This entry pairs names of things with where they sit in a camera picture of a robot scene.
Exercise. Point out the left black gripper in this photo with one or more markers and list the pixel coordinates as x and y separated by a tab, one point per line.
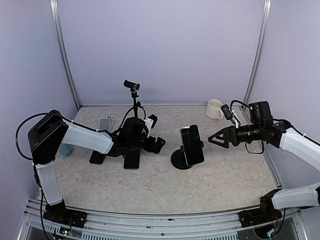
150	148

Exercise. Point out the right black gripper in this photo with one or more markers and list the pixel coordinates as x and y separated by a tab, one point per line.
230	135

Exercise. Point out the short bent black phone stand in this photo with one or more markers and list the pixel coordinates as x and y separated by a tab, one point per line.
178	158

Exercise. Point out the purple phone black screen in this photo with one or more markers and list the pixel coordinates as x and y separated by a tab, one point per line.
132	160

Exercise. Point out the tall black phone stand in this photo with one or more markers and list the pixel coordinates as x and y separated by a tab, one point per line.
134	88

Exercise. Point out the grey folding phone stand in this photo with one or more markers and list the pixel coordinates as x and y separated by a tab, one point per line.
106	123

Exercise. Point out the blue phone black screen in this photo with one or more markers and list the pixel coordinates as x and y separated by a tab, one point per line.
97	158

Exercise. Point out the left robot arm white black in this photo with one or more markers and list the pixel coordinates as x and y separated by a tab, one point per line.
54	130

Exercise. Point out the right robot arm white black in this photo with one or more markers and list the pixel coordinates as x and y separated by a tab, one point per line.
281	134

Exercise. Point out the white ceramic mug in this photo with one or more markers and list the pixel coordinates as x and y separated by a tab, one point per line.
213	109

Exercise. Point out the light blue cup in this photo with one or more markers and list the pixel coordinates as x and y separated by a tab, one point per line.
65	150

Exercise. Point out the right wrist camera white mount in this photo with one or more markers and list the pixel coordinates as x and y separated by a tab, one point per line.
230	115

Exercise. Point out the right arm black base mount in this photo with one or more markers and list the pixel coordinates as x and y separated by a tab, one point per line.
265	213

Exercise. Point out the front aluminium frame rail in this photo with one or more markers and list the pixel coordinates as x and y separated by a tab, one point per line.
103	225

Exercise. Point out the left aluminium frame post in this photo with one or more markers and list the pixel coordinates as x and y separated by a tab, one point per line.
54	6

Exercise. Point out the aluminium frame post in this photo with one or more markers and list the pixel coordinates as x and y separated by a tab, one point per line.
259	50
54	6

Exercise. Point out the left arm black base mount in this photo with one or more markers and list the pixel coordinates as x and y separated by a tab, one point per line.
58	213

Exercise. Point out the right aluminium frame post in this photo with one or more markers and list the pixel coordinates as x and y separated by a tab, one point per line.
259	50

